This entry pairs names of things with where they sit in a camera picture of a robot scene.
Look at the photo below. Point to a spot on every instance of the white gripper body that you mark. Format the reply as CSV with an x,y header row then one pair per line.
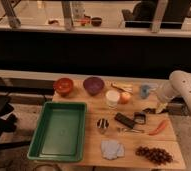
x,y
165,92

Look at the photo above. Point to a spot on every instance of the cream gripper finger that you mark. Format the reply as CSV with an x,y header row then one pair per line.
x,y
161,107

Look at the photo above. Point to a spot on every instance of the black handled brush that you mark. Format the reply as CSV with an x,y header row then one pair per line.
x,y
141,117

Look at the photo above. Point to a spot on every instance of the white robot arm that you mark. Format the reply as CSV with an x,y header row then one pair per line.
x,y
179,84

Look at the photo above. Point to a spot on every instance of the orange carrot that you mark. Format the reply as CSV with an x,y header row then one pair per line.
x,y
160,128

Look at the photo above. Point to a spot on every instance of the wooden utensil with banana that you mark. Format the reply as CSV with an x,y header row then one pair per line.
x,y
122,87

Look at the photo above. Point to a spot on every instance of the apple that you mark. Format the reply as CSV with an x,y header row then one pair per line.
x,y
124,98

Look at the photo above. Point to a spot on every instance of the black rectangular block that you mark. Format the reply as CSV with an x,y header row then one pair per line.
x,y
124,120

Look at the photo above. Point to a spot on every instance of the bunch of dark grapes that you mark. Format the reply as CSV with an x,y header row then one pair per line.
x,y
157,156

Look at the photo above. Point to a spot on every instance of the white lidded container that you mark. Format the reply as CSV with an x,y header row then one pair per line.
x,y
112,98

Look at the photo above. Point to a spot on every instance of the light blue sponge cloth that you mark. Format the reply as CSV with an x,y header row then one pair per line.
x,y
112,149

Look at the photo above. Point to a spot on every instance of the purple bowl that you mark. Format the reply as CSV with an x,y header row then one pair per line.
x,y
93,85

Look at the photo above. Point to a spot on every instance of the black office chair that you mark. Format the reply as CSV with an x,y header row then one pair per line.
x,y
144,11

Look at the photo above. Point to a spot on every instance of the dark bowl on background floor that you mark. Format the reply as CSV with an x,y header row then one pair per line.
x,y
96,21

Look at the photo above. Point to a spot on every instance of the red bowl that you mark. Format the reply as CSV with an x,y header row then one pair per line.
x,y
63,86

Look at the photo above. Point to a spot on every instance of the green plastic tray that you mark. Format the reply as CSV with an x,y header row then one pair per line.
x,y
60,133

